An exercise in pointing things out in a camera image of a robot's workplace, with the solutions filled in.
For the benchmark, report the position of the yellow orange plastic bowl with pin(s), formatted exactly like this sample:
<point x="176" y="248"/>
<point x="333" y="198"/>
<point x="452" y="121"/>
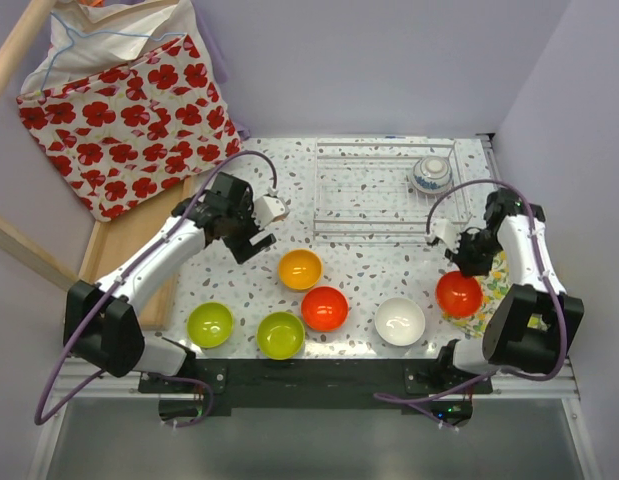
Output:
<point x="300" y="269"/>

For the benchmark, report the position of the aluminium rail frame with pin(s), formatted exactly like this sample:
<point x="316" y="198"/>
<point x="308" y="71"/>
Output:
<point x="297" y="155"/>

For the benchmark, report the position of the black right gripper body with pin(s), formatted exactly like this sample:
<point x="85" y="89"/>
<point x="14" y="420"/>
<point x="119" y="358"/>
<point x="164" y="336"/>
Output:
<point x="478" y="248"/>

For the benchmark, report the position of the left lime green bowl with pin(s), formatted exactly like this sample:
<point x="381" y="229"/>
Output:
<point x="210" y="325"/>

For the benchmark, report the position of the wooden tray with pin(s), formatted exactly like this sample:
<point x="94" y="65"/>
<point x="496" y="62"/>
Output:
<point x="114" y="242"/>

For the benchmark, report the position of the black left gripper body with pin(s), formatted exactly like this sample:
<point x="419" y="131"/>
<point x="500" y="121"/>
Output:
<point x="247" y="245"/>

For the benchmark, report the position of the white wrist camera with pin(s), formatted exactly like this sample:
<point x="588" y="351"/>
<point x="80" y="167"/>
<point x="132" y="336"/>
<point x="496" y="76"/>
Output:
<point x="269" y="209"/>
<point x="443" y="231"/>

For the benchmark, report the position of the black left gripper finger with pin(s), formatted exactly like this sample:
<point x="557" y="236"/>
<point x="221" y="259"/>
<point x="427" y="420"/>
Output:
<point x="241" y="248"/>
<point x="263" y="240"/>

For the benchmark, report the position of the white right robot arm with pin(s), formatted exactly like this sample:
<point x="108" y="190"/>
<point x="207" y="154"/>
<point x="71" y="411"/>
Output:
<point x="533" y="327"/>

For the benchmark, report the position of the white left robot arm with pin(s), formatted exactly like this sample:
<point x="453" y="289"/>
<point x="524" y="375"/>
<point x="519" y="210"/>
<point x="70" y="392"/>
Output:
<point x="101" y="319"/>

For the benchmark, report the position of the lime green bowl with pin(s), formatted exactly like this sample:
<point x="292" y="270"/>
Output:
<point x="280" y="336"/>
<point x="210" y="325"/>

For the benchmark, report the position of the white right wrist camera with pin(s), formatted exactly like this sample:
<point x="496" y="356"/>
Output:
<point x="443" y="231"/>

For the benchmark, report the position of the red orange plastic bowl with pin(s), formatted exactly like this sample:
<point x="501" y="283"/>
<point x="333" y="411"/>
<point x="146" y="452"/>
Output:
<point x="324" y="309"/>

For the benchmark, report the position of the red poppy print bag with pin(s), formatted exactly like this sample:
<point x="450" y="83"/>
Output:
<point x="124" y="135"/>

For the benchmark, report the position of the blue white ceramic bowl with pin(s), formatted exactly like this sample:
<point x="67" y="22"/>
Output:
<point x="431" y="175"/>

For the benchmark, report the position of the wooden pole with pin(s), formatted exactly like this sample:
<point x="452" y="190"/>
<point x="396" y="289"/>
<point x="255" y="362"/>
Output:
<point x="21" y="37"/>

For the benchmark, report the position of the right lime green bowl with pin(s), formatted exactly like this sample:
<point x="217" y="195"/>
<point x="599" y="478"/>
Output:
<point x="280" y="336"/>

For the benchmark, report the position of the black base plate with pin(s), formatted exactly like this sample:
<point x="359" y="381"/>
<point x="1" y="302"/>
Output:
<point x="298" y="384"/>

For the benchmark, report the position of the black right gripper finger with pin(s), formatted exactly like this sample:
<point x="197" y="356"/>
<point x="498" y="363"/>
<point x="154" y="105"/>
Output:
<point x="469" y="270"/>
<point x="454" y="256"/>

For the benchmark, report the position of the white plastic bowl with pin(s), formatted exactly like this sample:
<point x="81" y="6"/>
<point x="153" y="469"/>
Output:
<point x="400" y="321"/>

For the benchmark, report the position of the wooden beam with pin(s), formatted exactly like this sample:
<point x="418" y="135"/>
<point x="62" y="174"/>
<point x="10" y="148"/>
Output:
<point x="34" y="257"/>

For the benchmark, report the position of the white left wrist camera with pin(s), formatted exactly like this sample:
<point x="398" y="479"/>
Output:
<point x="269" y="209"/>

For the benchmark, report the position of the lemon print cloth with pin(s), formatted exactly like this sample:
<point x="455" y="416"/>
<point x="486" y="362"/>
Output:
<point x="494" y="288"/>

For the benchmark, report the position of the white cloth bag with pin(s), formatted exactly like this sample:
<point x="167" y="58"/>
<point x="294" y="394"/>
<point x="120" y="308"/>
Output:
<point x="109" y="35"/>

